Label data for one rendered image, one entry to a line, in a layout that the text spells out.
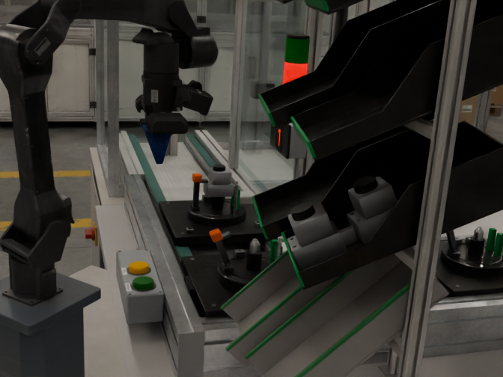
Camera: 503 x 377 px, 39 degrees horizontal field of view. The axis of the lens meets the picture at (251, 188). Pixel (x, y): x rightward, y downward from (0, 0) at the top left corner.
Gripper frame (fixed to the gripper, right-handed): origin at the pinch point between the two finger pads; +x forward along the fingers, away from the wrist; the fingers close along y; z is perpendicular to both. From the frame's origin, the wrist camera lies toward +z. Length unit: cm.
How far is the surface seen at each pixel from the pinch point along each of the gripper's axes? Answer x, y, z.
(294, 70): -9.2, 21.9, 30.5
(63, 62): 66, 522, -7
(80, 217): 126, 297, -3
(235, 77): 2, 80, 33
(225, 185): 20.0, 36.9, 21.1
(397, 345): 14, -45, 24
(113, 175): 33, 87, -1
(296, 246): 3.2, -38.0, 11.6
